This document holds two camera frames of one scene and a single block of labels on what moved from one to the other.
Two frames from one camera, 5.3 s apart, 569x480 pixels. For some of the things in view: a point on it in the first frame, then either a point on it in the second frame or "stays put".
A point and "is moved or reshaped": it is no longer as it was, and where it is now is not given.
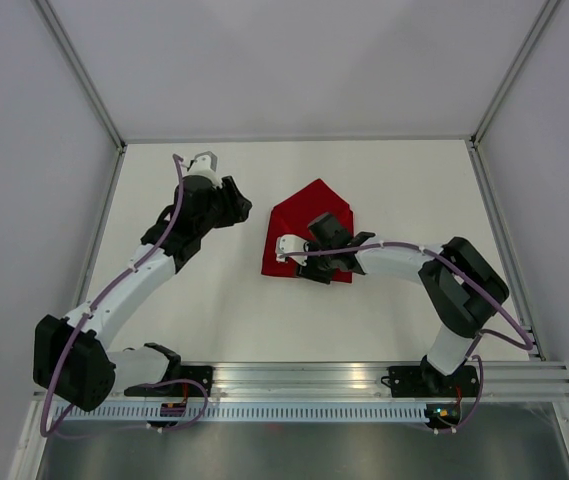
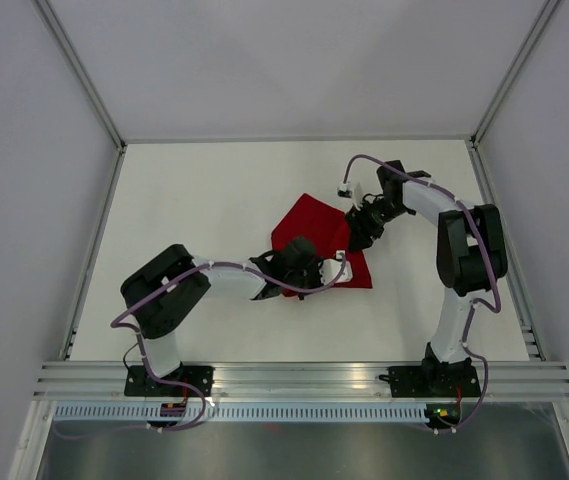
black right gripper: [308, 271] → [360, 229]
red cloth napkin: [292, 217] is moved or reshaped
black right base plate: [423, 381] stays put
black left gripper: [237, 211] → [315, 264]
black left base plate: [180, 388] stays put
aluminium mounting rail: [501, 380] stays put
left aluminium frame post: [88, 83] stays put
